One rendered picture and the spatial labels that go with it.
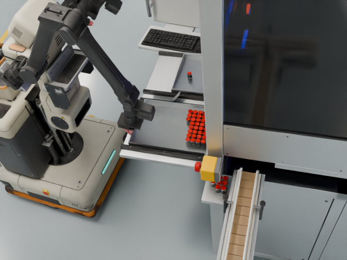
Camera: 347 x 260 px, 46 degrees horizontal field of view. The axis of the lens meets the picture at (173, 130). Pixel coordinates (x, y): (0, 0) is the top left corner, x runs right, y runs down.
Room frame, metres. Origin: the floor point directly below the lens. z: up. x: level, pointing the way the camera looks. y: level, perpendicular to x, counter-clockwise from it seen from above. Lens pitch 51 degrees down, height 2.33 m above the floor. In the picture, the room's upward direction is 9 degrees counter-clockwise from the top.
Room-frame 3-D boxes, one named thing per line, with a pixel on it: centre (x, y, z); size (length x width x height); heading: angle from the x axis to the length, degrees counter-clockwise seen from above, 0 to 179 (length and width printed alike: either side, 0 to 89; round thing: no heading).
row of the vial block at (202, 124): (1.13, -0.12, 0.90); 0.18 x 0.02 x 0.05; 159
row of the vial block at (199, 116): (1.13, -0.10, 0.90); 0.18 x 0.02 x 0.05; 159
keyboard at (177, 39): (1.86, -0.10, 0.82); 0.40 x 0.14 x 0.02; 62
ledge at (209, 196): (0.83, -0.15, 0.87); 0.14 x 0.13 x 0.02; 69
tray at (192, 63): (1.45, -0.22, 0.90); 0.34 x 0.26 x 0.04; 69
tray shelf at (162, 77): (1.32, -0.10, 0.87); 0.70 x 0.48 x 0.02; 159
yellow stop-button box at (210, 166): (0.86, -0.12, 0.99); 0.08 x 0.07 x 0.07; 69
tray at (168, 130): (1.17, 0.00, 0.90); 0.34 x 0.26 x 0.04; 69
